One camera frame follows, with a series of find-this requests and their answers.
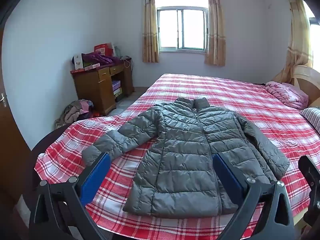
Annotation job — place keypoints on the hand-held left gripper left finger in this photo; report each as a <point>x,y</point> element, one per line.
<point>96,177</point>

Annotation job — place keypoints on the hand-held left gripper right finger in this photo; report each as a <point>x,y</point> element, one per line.
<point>226,177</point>

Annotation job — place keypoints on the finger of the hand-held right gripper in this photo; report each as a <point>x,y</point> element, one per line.
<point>310,175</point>

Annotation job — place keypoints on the grey puffer jacket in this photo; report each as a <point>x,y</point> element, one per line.
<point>185,155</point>

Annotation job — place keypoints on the pile of clothes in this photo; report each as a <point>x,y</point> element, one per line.
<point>72,112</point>

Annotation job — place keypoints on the striped pillow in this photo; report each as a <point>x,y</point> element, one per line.
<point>312,116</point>

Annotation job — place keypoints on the dark bed footboard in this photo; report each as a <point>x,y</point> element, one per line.
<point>45,142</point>

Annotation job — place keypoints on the pink quilt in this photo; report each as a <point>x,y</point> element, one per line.
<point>287,95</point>

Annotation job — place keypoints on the red plaid bed sheet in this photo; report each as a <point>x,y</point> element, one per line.
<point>225,92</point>

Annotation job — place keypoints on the wooden desk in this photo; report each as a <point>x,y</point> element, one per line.
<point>92,90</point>

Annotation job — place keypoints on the yellow green box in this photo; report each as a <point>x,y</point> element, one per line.
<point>118,92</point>

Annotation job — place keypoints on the wooden door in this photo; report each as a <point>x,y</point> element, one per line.
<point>10,142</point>

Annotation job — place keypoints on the purple box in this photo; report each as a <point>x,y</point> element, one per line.
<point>116,85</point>

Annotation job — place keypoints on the wooden headboard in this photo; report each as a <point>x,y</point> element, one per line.
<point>310,80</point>

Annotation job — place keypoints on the pink flat box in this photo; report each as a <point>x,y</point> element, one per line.
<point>92,67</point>

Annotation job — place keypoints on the white picture box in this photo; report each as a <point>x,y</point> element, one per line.
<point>78,62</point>

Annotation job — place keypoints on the purple jacket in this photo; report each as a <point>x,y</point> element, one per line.
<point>97,58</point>

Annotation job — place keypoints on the red box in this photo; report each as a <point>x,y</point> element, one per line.
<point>103,48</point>

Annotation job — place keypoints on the beige patterned curtain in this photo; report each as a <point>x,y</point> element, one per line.
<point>215,30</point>
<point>298,42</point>
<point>150,30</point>

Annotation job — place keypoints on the sliding window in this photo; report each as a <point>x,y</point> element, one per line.
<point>192,27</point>

